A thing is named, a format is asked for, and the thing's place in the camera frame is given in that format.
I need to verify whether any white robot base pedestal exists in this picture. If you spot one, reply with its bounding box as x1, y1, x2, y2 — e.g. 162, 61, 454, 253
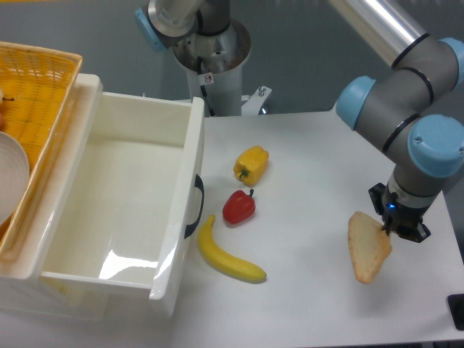
173, 20, 272, 117

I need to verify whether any yellow bell pepper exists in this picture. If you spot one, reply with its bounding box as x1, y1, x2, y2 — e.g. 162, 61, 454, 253
233, 146, 269, 187

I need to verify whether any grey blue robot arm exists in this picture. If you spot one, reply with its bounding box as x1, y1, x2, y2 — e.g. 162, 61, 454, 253
135, 1, 463, 243

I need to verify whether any black object at table edge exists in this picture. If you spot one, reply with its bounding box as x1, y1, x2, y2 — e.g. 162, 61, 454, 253
447, 294, 464, 331

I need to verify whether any red bell pepper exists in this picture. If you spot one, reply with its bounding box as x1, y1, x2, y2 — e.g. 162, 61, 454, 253
223, 188, 256, 225

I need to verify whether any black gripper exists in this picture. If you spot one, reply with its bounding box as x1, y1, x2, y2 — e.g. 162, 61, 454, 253
368, 183, 431, 243

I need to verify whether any black cable on pedestal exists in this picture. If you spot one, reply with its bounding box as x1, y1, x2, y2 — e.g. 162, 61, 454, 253
196, 56, 218, 117

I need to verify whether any white bowl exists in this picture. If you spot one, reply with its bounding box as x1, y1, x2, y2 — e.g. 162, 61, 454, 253
1, 132, 30, 225

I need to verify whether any yellow woven basket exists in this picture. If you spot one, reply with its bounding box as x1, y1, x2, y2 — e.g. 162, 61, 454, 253
1, 41, 83, 255

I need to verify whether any white drawer cabinet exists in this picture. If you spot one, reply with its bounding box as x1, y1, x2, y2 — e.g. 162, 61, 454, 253
1, 74, 108, 320

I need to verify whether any yellow banana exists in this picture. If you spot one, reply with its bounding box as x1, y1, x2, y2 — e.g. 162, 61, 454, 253
197, 215, 267, 283

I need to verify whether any black drawer handle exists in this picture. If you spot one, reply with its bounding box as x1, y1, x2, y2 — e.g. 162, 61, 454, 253
184, 174, 205, 239

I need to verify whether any triangle bread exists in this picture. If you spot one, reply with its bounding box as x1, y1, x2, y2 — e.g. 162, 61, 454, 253
348, 211, 392, 284

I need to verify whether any open white drawer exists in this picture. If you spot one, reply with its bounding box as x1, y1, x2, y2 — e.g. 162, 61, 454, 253
42, 93, 204, 317

